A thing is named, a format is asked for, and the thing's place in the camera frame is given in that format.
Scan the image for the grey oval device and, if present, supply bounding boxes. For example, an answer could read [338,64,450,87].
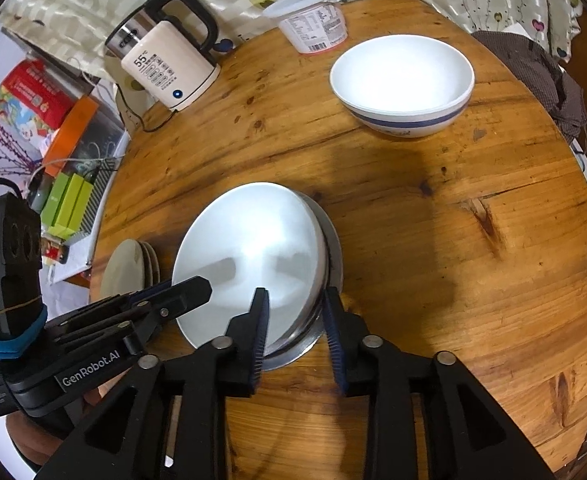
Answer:
[26,170,54,211]

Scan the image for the white shelf board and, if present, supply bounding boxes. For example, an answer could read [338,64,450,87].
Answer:
[48,232,94,283]

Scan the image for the white plastic tub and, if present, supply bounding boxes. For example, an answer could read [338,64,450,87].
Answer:
[262,0,349,55]

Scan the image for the purple flower branches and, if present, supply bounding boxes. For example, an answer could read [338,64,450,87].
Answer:
[0,100,39,181]

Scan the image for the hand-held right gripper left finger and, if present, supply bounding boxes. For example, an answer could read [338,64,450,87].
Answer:
[34,287,270,480]

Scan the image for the white blue-striped bowl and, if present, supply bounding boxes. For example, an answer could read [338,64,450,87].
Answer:
[329,35,475,140]
[171,182,331,356]

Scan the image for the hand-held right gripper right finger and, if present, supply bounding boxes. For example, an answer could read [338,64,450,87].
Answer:
[322,287,557,480]

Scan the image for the stainless steel bowl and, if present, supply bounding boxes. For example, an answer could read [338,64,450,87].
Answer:
[254,190,344,371]

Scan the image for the red-label jar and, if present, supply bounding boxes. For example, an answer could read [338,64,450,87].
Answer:
[41,237,69,263]

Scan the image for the zigzag patterned tray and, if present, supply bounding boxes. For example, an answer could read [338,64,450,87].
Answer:
[81,157,117,241]

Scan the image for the black kettle cord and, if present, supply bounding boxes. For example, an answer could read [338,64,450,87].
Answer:
[116,87,179,133]

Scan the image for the dark checkered cloth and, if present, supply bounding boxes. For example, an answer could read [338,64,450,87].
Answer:
[471,30,587,141]

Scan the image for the cream electric kettle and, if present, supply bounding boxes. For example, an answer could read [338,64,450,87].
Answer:
[104,0,222,112]

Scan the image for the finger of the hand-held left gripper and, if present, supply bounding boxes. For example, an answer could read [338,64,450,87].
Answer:
[124,276,213,341]
[46,280,174,341]

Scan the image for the dark green flat box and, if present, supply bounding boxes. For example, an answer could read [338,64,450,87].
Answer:
[38,172,67,226]

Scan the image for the orange-lid clear storage box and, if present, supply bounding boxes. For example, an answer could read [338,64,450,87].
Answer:
[41,96,127,171]

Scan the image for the olive green patterned plate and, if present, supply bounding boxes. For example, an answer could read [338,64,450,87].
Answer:
[148,245,163,291]
[98,239,150,301]
[141,241,158,297]

